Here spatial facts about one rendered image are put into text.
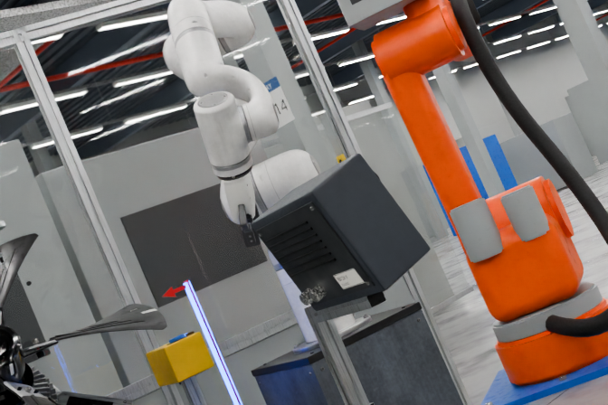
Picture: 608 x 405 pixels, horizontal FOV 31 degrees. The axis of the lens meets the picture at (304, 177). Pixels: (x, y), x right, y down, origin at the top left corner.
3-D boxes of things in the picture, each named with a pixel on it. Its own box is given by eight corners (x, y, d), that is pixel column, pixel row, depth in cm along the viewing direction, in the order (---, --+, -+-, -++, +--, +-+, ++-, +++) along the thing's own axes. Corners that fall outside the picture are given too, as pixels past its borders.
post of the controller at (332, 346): (348, 412, 191) (303, 308, 192) (362, 405, 192) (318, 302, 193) (356, 411, 188) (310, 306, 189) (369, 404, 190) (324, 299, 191)
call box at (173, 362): (161, 392, 269) (144, 353, 269) (196, 375, 273) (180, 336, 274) (180, 389, 255) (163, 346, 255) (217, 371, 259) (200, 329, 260)
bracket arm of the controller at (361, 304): (310, 324, 192) (303, 309, 192) (324, 318, 193) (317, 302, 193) (372, 307, 171) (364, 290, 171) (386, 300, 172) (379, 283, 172)
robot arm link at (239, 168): (210, 149, 225) (214, 161, 227) (209, 171, 218) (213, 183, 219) (250, 140, 224) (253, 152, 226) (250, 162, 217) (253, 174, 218)
